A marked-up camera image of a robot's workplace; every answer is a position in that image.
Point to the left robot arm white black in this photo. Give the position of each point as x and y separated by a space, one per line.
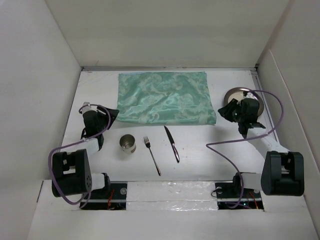
69 165

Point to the silver fork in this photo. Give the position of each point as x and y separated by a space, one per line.
148 145

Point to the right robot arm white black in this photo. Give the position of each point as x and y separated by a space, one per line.
283 170

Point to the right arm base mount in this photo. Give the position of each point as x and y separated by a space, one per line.
227 196

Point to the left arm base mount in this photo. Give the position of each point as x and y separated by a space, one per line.
113 199

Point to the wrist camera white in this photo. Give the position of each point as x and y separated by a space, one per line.
248 95
86 107

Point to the green satin tablecloth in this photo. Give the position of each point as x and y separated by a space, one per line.
165 98

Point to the black handled table knife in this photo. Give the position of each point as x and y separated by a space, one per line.
172 143

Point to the round metal plate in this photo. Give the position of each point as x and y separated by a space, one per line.
238 93

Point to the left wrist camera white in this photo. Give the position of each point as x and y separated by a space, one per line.
86 107

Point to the white foam front panel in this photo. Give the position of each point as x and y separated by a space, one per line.
182 196

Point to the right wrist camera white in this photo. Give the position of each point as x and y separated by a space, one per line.
248 95

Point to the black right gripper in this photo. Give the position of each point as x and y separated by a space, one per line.
225 111

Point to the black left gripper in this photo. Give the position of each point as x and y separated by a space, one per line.
104 111

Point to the steel cup with white band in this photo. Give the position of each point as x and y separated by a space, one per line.
128 143

